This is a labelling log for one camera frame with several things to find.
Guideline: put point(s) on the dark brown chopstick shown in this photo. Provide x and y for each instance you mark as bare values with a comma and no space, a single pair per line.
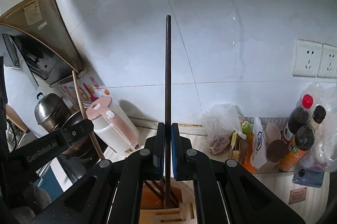
167,123

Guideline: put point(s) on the small brown card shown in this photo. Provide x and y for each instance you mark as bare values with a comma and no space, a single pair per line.
297,195

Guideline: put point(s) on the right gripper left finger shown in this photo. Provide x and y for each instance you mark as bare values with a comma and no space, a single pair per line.
158,152

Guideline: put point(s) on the striped cat print mat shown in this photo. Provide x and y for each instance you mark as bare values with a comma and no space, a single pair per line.
311,209

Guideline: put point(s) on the clear plastic bag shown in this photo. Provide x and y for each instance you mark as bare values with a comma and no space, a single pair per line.
219,123

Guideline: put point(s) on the brown lid jar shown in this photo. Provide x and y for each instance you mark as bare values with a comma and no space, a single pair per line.
276,151

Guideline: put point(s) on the light wooden chopstick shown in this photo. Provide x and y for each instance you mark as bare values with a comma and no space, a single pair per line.
84,115

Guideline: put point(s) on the red cap soy sauce bottle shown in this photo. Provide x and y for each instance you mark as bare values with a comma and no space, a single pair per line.
298,117

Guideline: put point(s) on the colourful wall sticker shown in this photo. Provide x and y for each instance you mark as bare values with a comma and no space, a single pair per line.
90,89

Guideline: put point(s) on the orange label sauce bottle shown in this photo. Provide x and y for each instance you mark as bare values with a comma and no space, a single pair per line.
300,144

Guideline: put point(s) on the pink white electric kettle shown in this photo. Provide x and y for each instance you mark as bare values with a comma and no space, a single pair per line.
113,126

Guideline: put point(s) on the black wok pan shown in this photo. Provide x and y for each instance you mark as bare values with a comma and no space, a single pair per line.
82,147

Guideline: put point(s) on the large plastic bag right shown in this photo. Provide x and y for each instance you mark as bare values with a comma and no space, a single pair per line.
322,156

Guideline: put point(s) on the black range hood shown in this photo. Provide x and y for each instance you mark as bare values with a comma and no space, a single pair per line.
34,37

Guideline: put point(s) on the stainless steel pot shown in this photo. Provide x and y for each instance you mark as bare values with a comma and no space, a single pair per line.
51,112

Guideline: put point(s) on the beige utensil holder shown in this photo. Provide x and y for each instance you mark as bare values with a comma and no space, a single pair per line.
180,209

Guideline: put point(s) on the blue cabinet drawers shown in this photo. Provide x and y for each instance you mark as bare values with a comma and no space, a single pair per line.
54,180

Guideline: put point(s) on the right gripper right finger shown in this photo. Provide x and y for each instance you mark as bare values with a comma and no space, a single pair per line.
183,164

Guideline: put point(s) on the white wall socket panel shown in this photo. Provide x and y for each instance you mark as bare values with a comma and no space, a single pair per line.
314,59

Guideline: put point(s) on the black cap sauce bottle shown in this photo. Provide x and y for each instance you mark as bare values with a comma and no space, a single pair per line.
318,116

